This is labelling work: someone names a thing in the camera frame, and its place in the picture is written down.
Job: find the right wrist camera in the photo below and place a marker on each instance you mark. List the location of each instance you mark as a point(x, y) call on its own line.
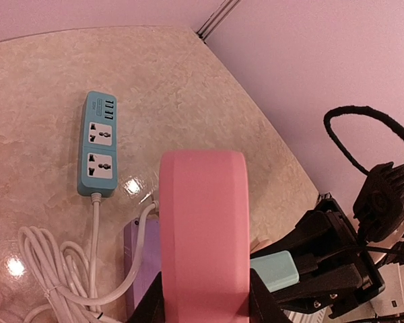
point(379, 207)

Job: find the teal plug adapter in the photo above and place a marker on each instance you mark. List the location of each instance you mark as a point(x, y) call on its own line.
point(277, 271)

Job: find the pink triangular power strip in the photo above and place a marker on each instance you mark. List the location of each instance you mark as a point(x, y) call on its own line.
point(205, 236)

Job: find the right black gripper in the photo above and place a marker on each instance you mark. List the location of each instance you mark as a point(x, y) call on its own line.
point(334, 270)

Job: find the purple power strip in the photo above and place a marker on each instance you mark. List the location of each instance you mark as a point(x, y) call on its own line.
point(151, 260)

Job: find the white power strip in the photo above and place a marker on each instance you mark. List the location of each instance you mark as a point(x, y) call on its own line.
point(389, 303)

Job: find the teal power strip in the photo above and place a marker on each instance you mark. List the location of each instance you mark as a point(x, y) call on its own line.
point(97, 170)

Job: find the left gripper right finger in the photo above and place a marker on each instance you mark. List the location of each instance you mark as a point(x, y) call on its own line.
point(262, 306)

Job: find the right aluminium corner post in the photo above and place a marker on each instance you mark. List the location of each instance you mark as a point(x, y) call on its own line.
point(216, 18)

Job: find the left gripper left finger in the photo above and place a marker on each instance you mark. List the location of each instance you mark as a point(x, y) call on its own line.
point(151, 307)

